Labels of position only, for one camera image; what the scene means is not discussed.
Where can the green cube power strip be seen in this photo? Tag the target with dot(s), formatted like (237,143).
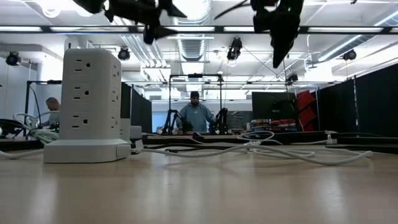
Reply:
(125,130)

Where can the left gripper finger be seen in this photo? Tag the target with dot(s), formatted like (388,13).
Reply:
(171,9)
(155,32)

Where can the neighbouring station black frame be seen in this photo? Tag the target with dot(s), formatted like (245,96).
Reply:
(170,102)
(28,93)

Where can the desk with coloured boxes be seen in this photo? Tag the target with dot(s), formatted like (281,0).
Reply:
(280,123)

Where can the red bin rack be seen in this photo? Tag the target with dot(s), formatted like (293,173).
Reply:
(306,116)

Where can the black partition wall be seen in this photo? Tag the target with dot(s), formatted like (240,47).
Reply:
(373,105)
(140,118)

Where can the small white plug block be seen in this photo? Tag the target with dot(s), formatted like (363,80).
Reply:
(331,140)

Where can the black monitor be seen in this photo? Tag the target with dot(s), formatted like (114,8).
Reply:
(273,105)

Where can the white tower power strip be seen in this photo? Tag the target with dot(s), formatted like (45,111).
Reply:
(90,102)

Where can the white ceiling pipes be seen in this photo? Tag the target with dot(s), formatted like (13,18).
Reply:
(140,46)

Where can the ribbed silver ventilation duct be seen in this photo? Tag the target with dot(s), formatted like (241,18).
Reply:
(191,46)

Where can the long linear ceiling light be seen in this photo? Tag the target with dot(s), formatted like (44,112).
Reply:
(342,30)

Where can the white USB wall charger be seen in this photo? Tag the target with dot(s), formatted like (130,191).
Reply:
(136,132)

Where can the smooth silver ceiling duct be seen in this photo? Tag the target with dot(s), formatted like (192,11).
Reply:
(342,49)

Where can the black power strip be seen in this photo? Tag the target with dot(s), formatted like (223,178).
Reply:
(295,137)

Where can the person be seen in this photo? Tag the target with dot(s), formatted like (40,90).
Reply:
(196,116)
(53,104)

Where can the black ceiling spotlight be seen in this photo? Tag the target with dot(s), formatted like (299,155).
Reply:
(123,54)
(234,49)
(13,59)
(349,55)

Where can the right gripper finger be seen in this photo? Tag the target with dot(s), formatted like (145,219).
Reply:
(284,37)
(262,23)

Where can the small black ceiling fixture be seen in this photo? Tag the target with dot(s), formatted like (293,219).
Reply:
(292,78)

